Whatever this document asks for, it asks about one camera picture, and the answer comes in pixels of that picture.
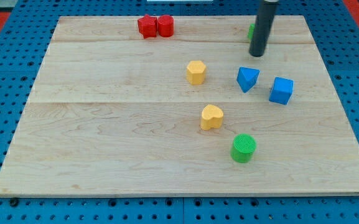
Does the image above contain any red cylinder block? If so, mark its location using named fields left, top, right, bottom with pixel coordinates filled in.
left=157, top=14, right=174, bottom=37

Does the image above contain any green cylinder block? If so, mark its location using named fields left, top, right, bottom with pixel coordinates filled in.
left=230, top=134, right=257, bottom=163

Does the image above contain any yellow heart block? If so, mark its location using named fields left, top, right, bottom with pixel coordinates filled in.
left=200, top=105, right=224, bottom=131

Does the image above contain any blue triangle block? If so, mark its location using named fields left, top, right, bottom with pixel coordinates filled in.
left=236, top=67, right=259, bottom=93

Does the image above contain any light wooden board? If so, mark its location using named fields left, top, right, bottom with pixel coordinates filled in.
left=0, top=16, right=359, bottom=198

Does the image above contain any red star block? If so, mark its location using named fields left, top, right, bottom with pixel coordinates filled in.
left=138, top=14, right=157, bottom=39

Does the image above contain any yellow hexagon block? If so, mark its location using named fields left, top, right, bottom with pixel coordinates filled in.
left=186, top=60, right=207, bottom=85

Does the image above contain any blue cube block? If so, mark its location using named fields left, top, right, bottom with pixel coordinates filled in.
left=269, top=77, right=294, bottom=105

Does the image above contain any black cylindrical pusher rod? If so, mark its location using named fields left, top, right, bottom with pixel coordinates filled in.
left=249, top=0, right=279, bottom=57

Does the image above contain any green star block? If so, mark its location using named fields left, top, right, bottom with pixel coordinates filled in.
left=247, top=23, right=255, bottom=41

